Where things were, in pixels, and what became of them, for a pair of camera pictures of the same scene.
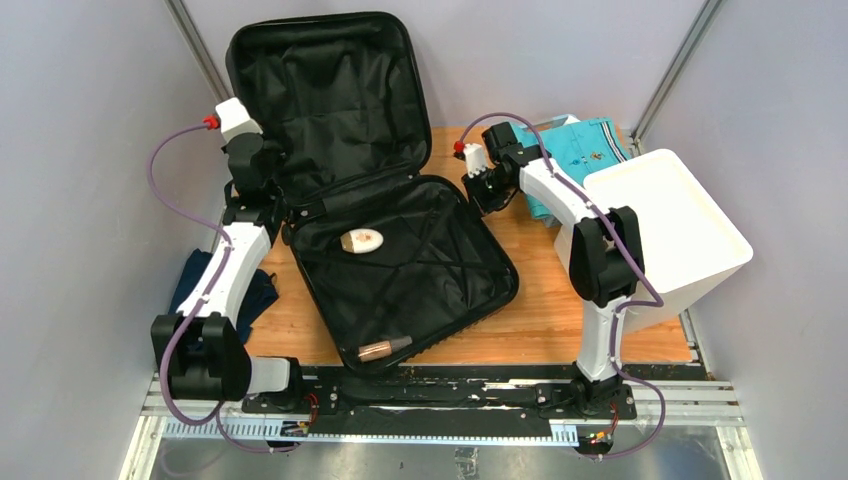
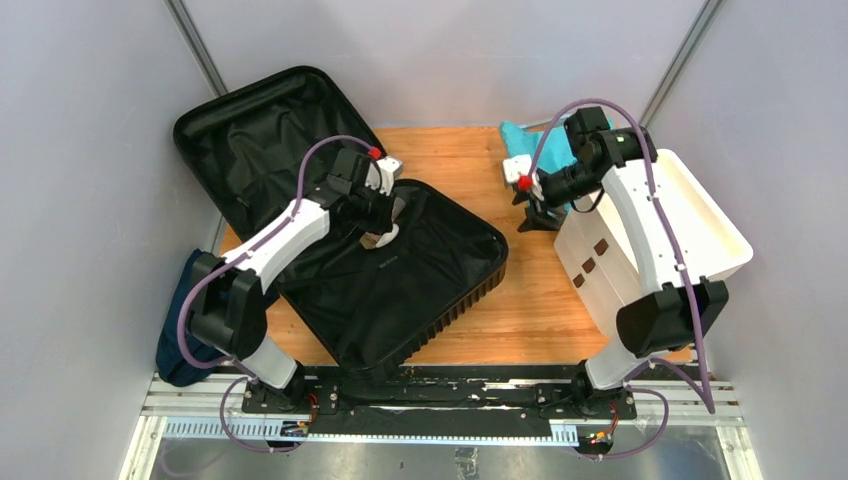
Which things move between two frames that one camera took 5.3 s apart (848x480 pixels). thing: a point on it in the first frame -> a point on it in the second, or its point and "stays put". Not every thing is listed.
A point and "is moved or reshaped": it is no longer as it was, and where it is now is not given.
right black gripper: x=482 y=205 -> x=538 y=219
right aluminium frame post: x=673 y=74 stays put
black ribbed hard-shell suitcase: x=397 y=257 is moved or reshaped
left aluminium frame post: x=200 y=51 stays put
